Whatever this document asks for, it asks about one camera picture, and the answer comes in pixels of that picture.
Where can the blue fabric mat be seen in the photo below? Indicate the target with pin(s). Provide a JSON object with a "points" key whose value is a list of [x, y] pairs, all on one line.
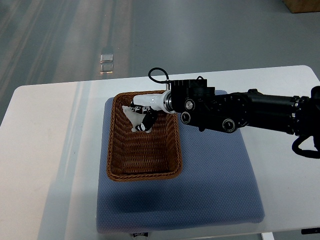
{"points": [[217, 186]]}

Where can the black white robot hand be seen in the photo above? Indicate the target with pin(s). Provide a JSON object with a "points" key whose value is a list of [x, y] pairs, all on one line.
{"points": [[148, 106]]}

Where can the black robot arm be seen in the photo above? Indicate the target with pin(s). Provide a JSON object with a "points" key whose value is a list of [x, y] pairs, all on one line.
{"points": [[199, 106]]}

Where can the brown wicker basket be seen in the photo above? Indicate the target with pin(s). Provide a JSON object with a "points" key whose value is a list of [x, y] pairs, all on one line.
{"points": [[139, 156]]}

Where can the black table bracket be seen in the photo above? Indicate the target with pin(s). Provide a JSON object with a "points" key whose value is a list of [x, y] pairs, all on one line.
{"points": [[309, 231]]}

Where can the brown cardboard box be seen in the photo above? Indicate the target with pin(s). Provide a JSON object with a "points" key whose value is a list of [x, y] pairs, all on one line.
{"points": [[302, 6]]}

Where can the black label tag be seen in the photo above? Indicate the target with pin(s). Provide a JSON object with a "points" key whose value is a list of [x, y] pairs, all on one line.
{"points": [[140, 234]]}

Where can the white bear figurine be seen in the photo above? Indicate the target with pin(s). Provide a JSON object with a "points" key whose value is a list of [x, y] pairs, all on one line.
{"points": [[134, 117]]}

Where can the silver floor plate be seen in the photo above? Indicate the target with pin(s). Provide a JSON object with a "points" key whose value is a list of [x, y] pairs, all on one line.
{"points": [[106, 63]]}

